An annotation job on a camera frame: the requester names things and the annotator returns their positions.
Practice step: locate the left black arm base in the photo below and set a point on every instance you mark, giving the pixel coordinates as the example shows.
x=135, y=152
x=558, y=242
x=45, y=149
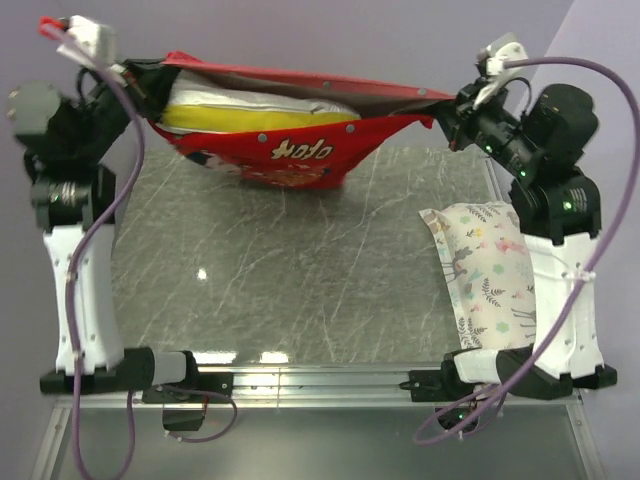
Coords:
x=184, y=406

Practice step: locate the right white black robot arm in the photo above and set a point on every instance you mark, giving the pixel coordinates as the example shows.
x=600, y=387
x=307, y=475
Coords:
x=559, y=211

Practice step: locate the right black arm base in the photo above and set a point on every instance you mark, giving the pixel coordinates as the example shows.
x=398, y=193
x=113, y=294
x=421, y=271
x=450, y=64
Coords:
x=430, y=395

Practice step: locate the aluminium mounting rail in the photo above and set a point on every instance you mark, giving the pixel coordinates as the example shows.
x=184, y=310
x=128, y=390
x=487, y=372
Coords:
x=356, y=422

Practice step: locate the red pillowcase grey print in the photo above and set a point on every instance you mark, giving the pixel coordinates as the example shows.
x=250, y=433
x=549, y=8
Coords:
x=313, y=157

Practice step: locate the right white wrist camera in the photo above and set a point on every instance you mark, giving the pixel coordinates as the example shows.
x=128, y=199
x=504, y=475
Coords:
x=491, y=63

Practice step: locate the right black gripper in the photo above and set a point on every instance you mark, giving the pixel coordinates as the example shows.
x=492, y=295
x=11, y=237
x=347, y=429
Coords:
x=462, y=119

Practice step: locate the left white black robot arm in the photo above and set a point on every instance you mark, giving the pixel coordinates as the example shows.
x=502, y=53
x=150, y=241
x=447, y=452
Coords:
x=75, y=198

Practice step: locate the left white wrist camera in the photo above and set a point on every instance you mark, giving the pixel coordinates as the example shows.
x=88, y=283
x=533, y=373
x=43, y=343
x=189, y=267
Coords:
x=82, y=40

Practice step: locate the white pillow yellow edge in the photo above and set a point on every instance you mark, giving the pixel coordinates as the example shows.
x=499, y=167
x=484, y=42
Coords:
x=196, y=104

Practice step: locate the floral patterned white pillow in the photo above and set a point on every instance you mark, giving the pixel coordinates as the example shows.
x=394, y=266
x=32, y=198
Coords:
x=488, y=273

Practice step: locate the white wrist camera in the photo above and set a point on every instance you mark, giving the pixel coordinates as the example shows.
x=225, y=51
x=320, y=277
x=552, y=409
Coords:
x=491, y=63
x=82, y=40

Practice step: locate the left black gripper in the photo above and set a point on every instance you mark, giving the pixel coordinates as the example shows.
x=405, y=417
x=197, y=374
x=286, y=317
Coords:
x=149, y=76

